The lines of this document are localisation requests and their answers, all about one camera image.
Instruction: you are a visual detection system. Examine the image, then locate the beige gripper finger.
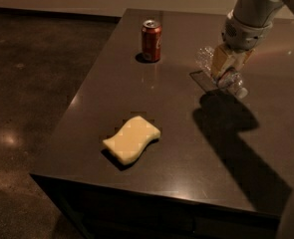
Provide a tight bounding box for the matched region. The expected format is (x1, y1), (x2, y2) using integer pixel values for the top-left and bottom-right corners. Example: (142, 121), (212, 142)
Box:
(233, 50), (254, 71)
(210, 43), (236, 83)

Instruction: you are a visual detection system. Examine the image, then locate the clear plastic water bottle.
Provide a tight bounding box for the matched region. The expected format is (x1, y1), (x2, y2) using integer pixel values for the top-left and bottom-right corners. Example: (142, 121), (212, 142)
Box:
(191, 46), (248, 99)

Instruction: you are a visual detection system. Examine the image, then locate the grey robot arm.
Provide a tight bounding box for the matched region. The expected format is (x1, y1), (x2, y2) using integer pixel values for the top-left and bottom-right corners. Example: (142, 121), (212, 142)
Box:
(210, 0), (294, 85)

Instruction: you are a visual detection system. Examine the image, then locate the yellow sponge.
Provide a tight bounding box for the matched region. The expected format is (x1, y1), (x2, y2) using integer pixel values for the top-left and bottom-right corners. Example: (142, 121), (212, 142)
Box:
(103, 116), (161, 165)

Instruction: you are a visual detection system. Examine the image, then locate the red soda can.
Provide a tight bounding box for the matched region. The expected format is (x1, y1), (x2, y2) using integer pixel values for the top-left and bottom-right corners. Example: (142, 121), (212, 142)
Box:
(142, 19), (162, 63)

